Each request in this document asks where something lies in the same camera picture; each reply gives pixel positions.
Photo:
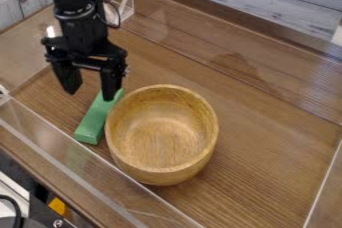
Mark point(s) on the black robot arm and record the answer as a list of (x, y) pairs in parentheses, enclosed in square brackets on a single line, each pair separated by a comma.
[(83, 47)]

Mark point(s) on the clear acrylic corner bracket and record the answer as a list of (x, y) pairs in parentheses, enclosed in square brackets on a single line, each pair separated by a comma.
[(118, 11)]

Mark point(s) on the green rectangular block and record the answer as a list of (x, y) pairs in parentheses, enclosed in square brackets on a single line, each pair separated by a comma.
[(91, 128)]

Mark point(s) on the brown wooden bowl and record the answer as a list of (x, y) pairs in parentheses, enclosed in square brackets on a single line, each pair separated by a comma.
[(162, 133)]

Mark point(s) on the clear acrylic front wall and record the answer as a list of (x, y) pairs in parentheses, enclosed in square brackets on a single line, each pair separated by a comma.
[(105, 195)]

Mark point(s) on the yellow label on base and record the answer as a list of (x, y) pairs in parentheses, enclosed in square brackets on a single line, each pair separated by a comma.
[(58, 206)]

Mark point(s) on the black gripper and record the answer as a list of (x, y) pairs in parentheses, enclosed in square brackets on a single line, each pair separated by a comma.
[(85, 48)]

